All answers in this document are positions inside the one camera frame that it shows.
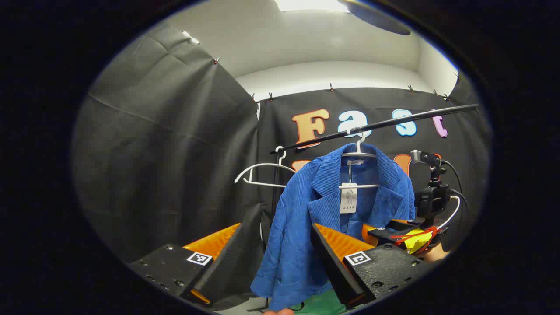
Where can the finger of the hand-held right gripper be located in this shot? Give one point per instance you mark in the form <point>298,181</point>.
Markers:
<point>385,234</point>

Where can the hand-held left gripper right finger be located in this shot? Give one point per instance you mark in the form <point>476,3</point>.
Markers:
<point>328,262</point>

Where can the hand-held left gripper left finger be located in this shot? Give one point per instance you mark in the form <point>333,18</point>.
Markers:
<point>238,253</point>

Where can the green laundry hamper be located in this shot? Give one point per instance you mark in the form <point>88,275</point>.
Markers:
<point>323,304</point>

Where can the white plastic hanger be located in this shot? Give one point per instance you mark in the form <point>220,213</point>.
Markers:
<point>359,154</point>
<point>262,165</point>

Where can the plain black backdrop cloth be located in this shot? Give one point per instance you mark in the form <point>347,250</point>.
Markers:
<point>166,153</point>

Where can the black clothes rail bar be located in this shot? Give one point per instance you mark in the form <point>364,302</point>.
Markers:
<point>411,118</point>

